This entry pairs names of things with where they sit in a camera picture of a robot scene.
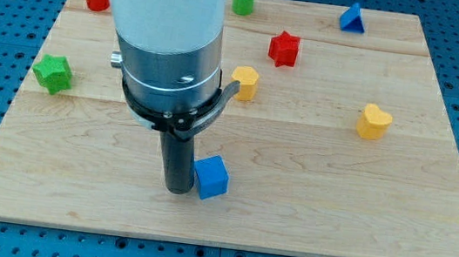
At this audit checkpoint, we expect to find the yellow hexagon block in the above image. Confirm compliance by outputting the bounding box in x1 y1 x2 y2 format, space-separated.
232 66 260 101

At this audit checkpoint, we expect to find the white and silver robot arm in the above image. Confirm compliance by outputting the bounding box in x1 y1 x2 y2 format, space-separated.
110 0 226 114

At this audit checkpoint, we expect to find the yellow heart block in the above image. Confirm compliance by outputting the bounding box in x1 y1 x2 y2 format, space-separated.
355 104 393 140

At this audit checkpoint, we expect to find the blue cube block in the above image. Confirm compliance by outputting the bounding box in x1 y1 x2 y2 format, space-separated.
194 155 230 200

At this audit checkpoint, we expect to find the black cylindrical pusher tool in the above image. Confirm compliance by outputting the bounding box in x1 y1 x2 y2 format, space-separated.
160 132 195 194

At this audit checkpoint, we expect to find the red star block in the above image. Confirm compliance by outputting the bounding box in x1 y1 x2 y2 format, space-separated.
267 30 301 67

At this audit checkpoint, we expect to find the light wooden board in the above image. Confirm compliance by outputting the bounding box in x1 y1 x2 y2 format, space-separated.
0 0 459 257

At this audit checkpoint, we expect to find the blue triangle block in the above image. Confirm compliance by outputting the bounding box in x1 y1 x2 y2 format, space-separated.
339 2 366 33

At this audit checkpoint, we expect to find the green star block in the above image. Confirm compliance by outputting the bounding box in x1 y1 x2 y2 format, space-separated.
32 54 73 95

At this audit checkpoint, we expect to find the black clamp ring with lever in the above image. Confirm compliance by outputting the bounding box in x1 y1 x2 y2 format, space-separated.
115 58 242 148

